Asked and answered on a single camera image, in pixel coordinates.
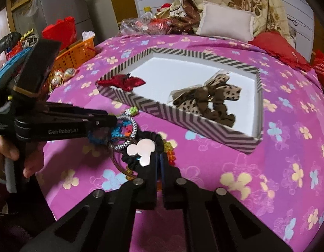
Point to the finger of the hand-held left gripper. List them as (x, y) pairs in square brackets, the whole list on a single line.
[(72, 111), (101, 124)]

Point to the brown patterned cloth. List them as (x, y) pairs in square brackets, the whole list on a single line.
[(186, 18)]

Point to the clear plastic bag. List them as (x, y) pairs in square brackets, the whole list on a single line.
[(141, 25)]

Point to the yellow cap bottle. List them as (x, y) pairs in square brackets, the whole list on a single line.
[(147, 10)]

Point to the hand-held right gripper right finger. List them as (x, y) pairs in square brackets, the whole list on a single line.
[(167, 186)]

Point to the black scrunchie with white charm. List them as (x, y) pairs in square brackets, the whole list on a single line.
[(141, 149)]

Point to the white plastic bag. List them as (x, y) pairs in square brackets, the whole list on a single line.
[(88, 35)]

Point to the shell ornaments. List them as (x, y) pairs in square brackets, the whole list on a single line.
[(63, 74)]

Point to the person's left hand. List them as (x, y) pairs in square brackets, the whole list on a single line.
[(33, 162)]

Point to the red shopping bag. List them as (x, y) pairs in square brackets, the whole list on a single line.
[(322, 68)]

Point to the red cushion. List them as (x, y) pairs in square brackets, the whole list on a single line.
[(277, 50)]

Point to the striped gift box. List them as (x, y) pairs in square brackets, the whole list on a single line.
[(177, 65)]

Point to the grey refrigerator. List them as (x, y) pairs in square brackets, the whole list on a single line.
[(72, 2)]

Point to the white pillow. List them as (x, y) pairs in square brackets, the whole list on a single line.
[(225, 22)]

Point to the pink floral bedsheet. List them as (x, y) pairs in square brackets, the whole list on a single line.
[(256, 176)]

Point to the orange plastic basket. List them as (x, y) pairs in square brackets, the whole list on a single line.
[(75, 53)]

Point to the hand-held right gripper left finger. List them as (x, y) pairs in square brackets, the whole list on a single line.
[(148, 189)]

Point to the brown leopard bow scrunchie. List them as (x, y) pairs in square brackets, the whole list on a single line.
[(198, 97)]

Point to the blue packets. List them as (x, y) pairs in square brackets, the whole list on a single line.
[(9, 63)]

